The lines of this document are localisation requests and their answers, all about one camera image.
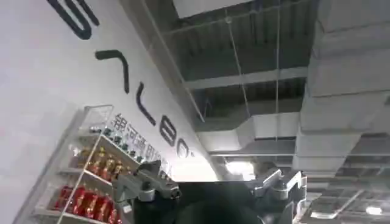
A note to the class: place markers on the bright ceiling lamp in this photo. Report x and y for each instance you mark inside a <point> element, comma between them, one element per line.
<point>240,169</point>

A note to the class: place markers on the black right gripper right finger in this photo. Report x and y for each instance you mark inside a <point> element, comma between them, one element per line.
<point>278,182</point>

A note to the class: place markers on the silver ventilation duct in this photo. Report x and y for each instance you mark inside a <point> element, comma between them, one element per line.
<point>329,100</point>

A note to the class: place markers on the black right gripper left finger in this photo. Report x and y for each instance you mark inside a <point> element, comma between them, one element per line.
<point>143,182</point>

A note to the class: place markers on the white shelf with bottled goods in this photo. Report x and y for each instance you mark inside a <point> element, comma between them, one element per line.
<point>88,179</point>

